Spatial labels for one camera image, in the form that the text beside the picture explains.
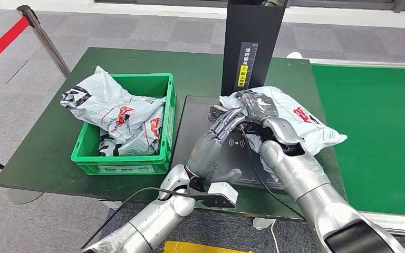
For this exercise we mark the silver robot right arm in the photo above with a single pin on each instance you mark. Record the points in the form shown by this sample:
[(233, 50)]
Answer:
[(310, 188)]

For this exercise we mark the grey round floor plate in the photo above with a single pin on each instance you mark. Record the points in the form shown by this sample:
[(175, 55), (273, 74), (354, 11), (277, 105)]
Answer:
[(23, 196)]

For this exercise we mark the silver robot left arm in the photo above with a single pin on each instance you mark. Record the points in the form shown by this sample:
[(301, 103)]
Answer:
[(150, 220)]

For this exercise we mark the white crate label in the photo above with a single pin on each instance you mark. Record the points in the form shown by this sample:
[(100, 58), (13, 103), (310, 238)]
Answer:
[(125, 169)]

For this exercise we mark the white conveyor roller end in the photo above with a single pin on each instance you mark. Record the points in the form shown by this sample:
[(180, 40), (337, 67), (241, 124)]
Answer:
[(294, 56)]

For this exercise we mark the black scanner column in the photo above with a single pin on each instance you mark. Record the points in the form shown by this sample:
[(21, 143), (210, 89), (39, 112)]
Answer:
[(251, 31)]

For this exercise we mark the white table foot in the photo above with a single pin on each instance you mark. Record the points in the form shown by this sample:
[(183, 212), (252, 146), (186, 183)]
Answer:
[(111, 204), (263, 223)]

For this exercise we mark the green conveyor belt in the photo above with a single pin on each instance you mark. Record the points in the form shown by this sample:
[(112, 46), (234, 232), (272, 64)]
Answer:
[(373, 122)]

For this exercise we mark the red barrier belt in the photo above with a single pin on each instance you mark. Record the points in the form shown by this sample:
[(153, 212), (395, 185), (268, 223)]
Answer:
[(2, 44)]

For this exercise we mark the silver conveyor edge rail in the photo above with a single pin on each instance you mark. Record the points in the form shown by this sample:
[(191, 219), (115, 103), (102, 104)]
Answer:
[(363, 63)]

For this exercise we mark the black scanner base plate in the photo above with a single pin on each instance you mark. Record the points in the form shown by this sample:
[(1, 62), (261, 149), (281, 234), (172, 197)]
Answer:
[(195, 118)]

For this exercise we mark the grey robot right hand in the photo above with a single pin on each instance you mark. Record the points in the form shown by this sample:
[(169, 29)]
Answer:
[(258, 104)]

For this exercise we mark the green plastic crate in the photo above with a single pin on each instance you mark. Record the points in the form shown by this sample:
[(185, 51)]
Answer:
[(143, 85)]

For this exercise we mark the aluminium conveyor frame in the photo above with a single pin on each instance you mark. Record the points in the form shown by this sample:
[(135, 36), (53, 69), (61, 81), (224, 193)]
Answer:
[(394, 223)]

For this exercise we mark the silver stanchion post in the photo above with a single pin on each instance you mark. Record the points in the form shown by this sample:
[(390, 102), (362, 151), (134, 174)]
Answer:
[(47, 44)]

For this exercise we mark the grey poly mailer parcel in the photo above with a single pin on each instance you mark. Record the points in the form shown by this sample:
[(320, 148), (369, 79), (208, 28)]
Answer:
[(136, 146), (97, 94), (307, 129)]

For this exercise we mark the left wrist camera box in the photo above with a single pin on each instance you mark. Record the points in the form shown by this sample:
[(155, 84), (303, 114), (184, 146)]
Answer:
[(223, 193)]

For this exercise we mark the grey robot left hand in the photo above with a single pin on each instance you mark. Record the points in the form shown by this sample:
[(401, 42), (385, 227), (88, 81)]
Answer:
[(206, 153)]

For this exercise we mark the ruler label with yellow patch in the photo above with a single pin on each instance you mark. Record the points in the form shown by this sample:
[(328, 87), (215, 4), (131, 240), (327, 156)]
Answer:
[(247, 64)]

